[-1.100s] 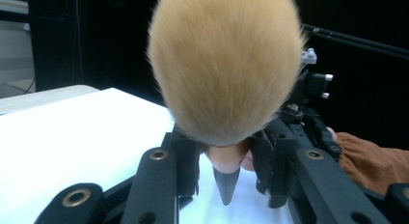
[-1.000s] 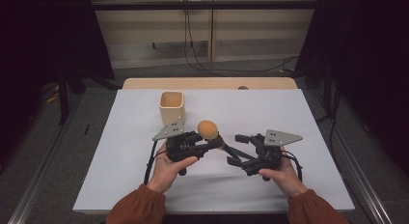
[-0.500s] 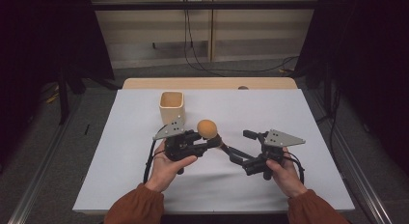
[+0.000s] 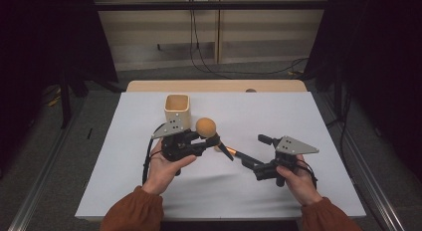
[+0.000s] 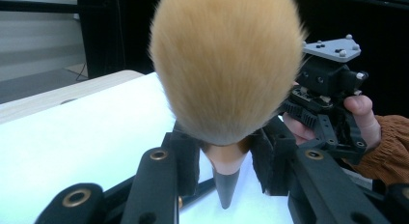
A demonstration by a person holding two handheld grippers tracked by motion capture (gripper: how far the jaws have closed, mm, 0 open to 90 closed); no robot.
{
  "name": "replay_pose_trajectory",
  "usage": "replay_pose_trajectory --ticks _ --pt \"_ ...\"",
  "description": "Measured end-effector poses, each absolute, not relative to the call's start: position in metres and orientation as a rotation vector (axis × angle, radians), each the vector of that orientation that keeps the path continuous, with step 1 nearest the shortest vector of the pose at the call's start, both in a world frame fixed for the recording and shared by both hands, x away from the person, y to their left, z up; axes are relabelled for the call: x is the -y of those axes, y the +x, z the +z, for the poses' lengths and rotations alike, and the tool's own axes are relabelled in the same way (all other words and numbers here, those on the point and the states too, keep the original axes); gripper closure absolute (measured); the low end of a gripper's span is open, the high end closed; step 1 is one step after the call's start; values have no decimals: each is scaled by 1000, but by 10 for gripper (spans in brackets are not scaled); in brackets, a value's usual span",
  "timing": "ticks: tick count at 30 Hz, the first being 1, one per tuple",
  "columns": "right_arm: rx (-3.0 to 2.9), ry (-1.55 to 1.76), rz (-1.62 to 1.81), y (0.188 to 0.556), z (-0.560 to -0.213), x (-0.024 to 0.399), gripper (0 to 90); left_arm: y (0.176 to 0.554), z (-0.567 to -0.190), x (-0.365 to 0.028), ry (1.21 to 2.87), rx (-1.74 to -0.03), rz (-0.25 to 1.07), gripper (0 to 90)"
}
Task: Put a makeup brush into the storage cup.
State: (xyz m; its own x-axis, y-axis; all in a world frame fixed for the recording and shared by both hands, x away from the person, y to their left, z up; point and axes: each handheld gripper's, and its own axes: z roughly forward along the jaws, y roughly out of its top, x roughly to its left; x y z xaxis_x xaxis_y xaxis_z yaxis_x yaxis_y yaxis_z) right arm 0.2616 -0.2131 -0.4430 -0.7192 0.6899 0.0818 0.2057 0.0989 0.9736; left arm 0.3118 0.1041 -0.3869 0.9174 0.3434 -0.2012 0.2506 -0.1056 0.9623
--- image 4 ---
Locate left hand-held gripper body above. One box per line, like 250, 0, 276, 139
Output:
151, 115, 207, 177

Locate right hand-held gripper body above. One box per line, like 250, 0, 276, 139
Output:
253, 134, 320, 188

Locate large makeup brush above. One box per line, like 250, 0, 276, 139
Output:
195, 116, 235, 162

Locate small makeup brush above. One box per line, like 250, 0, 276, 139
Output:
213, 143, 264, 166

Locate beige square cup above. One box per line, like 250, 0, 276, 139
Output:
163, 93, 193, 131

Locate person's left hand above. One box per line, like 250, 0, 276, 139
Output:
141, 138, 198, 196

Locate person's right hand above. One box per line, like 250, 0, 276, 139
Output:
276, 153, 323, 207

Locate white table cover sheet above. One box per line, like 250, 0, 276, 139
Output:
75, 91, 367, 221

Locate black metal stand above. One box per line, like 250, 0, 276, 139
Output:
59, 70, 73, 129

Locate black horizontal bar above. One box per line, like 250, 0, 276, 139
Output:
94, 0, 332, 12

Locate dark curtain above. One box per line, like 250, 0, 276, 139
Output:
303, 0, 422, 182
0, 0, 119, 175

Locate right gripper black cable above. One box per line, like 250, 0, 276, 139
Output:
296, 158, 318, 189

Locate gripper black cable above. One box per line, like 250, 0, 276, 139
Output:
141, 122, 167, 186
296, 158, 318, 189

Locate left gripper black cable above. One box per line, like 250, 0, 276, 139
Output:
141, 122, 167, 186

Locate black floor cable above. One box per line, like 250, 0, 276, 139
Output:
325, 91, 353, 160

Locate black wall cables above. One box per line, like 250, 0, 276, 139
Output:
188, 8, 311, 81

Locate aluminium floor rail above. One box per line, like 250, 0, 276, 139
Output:
316, 93, 406, 231
7, 98, 88, 231

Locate yellow floor cable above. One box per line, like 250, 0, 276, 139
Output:
45, 86, 64, 108

